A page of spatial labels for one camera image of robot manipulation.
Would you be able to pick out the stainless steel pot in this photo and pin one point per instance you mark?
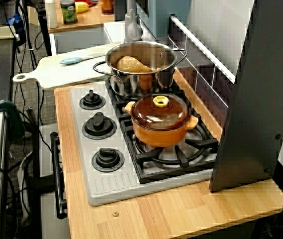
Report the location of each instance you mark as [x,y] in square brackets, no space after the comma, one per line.
[131,84]

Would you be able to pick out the orange toy casserole pot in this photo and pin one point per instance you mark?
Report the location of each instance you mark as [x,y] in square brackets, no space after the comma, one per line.
[156,137]

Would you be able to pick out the black burner grate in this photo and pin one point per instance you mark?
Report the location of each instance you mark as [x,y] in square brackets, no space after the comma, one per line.
[117,107]
[141,159]

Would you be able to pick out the brown lid with yellow knob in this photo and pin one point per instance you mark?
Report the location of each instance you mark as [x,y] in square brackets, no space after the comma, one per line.
[171,117]

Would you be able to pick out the black stove knob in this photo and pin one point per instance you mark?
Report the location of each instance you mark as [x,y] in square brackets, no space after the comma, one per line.
[107,159]
[99,125]
[92,100]

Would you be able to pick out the bread loaf in pot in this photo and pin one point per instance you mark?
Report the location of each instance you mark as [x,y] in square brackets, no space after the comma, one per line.
[131,65]

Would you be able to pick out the grey toy stove top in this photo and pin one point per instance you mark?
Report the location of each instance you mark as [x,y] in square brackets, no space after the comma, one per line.
[111,184]

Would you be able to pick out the dark tile backsplash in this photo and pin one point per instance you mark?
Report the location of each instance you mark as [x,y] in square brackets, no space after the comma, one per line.
[206,82]

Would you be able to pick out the grey toy faucet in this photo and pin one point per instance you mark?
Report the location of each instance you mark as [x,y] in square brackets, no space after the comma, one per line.
[132,30]

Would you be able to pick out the light wooden cutting board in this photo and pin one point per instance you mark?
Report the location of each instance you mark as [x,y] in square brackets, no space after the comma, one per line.
[56,72]

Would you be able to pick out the brass countertop screw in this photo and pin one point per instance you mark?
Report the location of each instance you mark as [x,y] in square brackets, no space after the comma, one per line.
[116,214]

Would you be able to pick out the dark grey hood side panel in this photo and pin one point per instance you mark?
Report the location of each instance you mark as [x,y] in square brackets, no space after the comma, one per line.
[245,124]

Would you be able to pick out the wooden background table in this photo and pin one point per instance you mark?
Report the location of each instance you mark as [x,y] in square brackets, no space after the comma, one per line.
[91,20]

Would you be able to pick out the amber jar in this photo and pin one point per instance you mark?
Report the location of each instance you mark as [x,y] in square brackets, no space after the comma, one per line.
[107,6]

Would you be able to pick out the green clamp tool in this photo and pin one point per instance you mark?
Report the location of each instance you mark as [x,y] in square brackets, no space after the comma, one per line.
[14,119]

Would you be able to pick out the yellow squeeze bottle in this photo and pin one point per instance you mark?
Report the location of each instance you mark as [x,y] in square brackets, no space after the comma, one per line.
[81,7]

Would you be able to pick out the red bowl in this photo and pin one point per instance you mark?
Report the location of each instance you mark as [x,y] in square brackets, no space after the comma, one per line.
[91,2]

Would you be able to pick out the green labelled can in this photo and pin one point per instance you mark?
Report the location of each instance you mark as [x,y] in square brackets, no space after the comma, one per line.
[68,12]

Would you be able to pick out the black stand pole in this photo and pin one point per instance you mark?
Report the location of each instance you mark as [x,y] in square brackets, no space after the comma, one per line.
[44,30]

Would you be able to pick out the white toy kitchen cabinet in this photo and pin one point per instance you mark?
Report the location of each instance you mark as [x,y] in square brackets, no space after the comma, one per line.
[48,219]

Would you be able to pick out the white power strip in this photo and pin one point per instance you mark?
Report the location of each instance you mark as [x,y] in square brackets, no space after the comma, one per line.
[23,189]

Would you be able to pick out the white plastic bottle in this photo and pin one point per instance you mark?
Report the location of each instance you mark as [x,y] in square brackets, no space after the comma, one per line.
[51,15]

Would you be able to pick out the blue clamp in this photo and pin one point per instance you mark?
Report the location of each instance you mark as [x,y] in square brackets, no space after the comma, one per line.
[15,21]

